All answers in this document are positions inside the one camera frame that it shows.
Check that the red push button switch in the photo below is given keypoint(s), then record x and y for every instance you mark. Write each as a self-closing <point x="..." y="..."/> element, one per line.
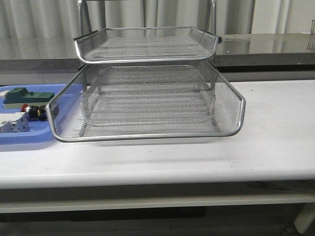
<point x="33" y="112"/>

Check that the blue plastic tray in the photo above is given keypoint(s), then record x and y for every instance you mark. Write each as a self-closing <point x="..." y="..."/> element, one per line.
<point x="39" y="131"/>

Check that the grey stone counter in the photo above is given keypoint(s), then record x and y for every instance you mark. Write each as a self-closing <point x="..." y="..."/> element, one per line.
<point x="236" y="53"/>

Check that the white circuit breaker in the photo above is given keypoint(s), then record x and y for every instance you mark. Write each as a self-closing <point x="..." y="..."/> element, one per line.
<point x="13" y="122"/>

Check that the green electrical module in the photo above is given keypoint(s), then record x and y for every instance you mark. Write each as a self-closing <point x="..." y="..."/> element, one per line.
<point x="17" y="97"/>

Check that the white table leg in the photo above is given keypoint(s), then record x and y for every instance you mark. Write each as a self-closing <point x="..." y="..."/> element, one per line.
<point x="305" y="218"/>

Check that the silver metal rack frame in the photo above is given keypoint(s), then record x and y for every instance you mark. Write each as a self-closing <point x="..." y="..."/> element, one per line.
<point x="85" y="14"/>

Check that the small wire rack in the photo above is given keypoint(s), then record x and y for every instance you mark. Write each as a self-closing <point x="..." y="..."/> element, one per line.
<point x="312" y="32"/>

